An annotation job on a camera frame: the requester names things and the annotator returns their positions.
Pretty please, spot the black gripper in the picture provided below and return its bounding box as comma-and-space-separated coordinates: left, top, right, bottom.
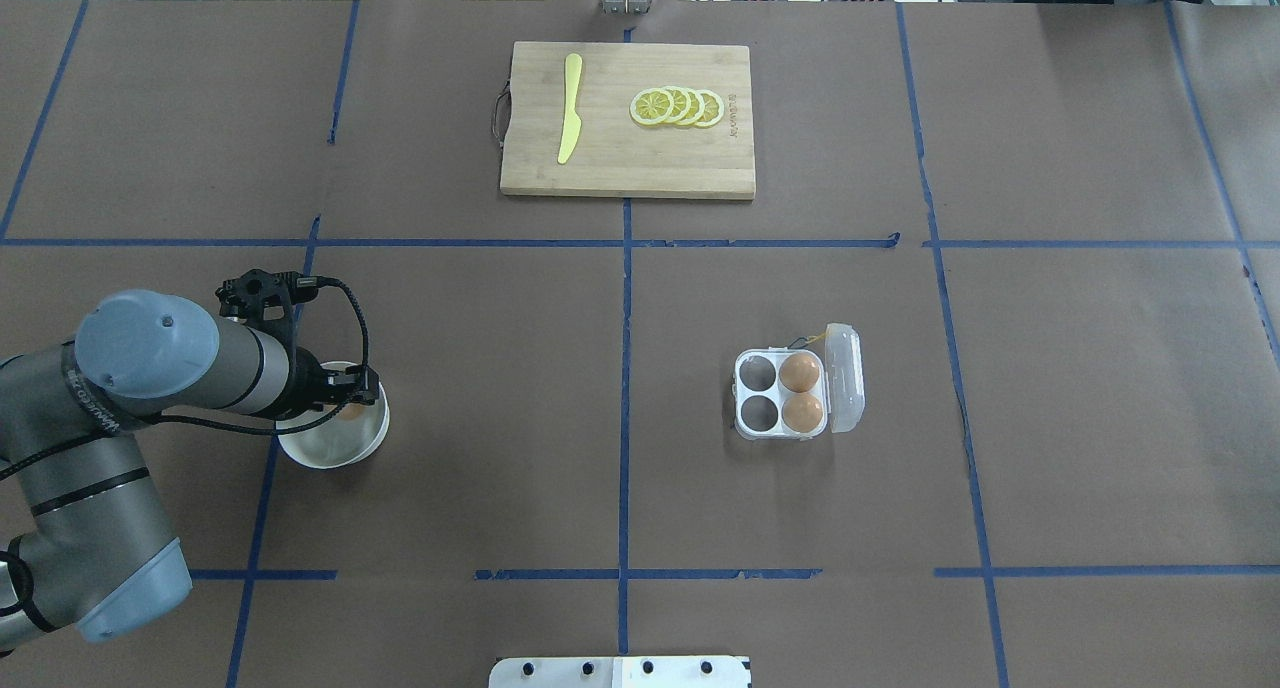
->
288, 361, 379, 416

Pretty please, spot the brown egg from bowl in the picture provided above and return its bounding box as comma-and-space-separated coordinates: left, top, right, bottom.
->
335, 402, 369, 422

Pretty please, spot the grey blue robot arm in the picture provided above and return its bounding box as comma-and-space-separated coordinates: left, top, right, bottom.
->
1, 269, 381, 655

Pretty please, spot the clear plastic egg carton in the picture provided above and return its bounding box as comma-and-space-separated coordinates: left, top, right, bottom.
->
731, 324, 867, 441

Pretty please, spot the brown egg rear carton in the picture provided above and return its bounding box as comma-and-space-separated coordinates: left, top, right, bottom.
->
778, 350, 822, 393

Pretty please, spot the brown egg carton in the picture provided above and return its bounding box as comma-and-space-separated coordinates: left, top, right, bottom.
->
782, 393, 826, 434
778, 350, 822, 393

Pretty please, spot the brown egg front carton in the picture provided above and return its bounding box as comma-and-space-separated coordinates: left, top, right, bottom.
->
782, 393, 826, 434

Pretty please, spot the white ceramic bowl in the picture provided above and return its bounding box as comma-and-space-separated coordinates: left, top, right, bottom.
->
274, 361, 390, 471

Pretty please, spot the yellow plastic knife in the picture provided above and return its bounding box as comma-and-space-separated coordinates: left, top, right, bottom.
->
557, 52, 584, 165

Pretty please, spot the bamboo cutting board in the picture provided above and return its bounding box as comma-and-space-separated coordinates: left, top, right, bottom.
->
500, 41, 756, 201

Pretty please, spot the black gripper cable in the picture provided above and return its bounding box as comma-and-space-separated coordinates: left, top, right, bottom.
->
150, 276, 372, 437

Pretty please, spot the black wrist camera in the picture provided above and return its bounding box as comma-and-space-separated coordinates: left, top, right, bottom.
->
215, 269, 320, 324

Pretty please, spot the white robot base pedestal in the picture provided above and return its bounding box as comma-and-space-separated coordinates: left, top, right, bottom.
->
488, 655, 753, 687

